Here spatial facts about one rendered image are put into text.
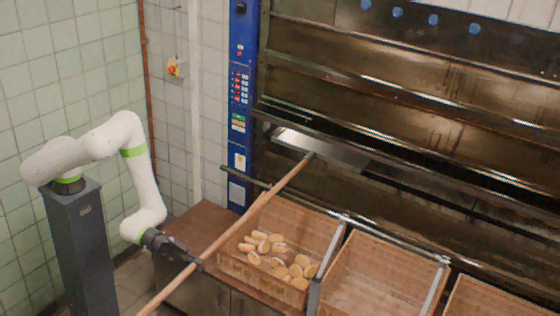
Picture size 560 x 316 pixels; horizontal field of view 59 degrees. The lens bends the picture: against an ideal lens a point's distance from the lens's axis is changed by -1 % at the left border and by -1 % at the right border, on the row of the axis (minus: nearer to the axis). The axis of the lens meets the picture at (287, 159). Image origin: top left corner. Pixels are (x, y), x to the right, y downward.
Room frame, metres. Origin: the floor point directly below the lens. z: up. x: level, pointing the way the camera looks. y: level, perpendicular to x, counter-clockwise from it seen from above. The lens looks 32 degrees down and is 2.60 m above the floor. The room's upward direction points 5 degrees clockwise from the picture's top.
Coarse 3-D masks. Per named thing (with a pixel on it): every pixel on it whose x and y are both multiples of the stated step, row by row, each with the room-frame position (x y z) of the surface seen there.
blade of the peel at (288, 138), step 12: (288, 132) 2.56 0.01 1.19; (288, 144) 2.40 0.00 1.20; (300, 144) 2.43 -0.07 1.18; (312, 144) 2.44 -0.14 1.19; (324, 144) 2.45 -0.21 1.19; (324, 156) 2.29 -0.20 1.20; (336, 156) 2.34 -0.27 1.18; (348, 156) 2.35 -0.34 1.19; (360, 156) 2.36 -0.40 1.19; (348, 168) 2.23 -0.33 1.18; (360, 168) 2.20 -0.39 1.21
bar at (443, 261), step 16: (240, 176) 2.09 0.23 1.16; (288, 192) 1.97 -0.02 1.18; (320, 208) 1.87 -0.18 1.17; (352, 224) 1.79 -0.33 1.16; (336, 240) 1.75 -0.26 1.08; (400, 240) 1.69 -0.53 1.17; (432, 256) 1.61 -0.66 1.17; (320, 272) 1.65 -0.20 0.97; (320, 288) 1.63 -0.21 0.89; (432, 288) 1.51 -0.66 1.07
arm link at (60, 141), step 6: (54, 138) 1.85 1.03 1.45; (60, 138) 1.85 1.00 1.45; (66, 138) 1.85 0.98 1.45; (72, 138) 1.87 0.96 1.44; (48, 144) 1.80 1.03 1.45; (54, 144) 1.79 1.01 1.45; (60, 144) 1.80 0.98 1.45; (66, 144) 1.81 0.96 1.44; (78, 168) 1.82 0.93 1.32; (66, 174) 1.78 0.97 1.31; (72, 174) 1.79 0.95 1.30; (78, 174) 1.82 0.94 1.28; (60, 180) 1.77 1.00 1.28; (66, 180) 1.78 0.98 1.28; (72, 180) 1.79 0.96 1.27
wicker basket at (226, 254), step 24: (264, 192) 2.41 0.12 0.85; (264, 216) 2.37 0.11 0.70; (288, 216) 2.31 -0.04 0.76; (312, 216) 2.25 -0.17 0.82; (240, 240) 2.20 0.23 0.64; (288, 240) 2.25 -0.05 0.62; (312, 240) 2.20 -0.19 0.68; (240, 264) 1.94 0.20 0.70; (264, 264) 2.07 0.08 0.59; (288, 264) 2.09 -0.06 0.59; (312, 264) 2.10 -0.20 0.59; (264, 288) 1.86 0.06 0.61; (288, 288) 1.81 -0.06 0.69
